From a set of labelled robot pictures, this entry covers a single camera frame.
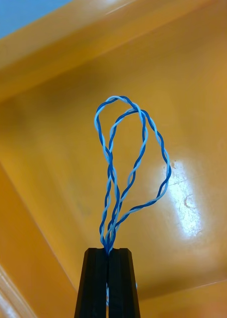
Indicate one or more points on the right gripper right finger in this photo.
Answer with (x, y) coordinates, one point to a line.
(123, 285)

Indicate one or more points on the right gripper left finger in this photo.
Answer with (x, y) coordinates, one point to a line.
(93, 285)

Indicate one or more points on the yellow-orange plastic bin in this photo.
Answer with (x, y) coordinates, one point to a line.
(56, 149)

